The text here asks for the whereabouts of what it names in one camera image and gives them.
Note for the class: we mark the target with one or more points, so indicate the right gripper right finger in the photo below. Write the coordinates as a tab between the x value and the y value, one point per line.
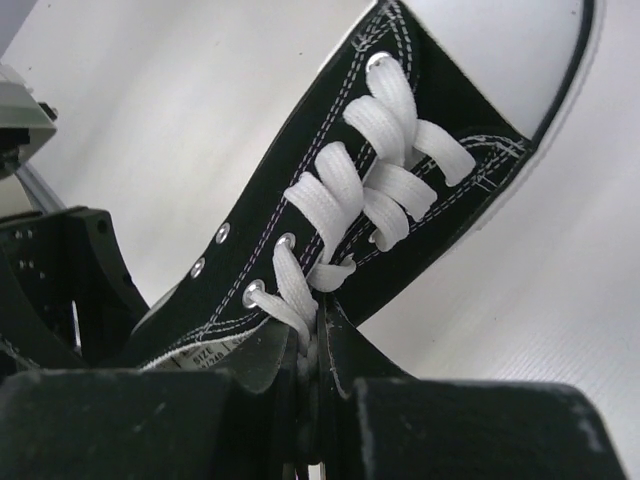
378	422

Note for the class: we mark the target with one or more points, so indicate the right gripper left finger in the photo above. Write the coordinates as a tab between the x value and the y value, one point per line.
234	421

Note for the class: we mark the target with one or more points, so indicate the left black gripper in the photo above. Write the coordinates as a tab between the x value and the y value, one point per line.
68	300

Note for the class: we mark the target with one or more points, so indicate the black sneaker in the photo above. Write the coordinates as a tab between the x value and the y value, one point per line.
419	124

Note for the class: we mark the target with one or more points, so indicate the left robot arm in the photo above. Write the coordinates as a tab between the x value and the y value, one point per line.
26	126

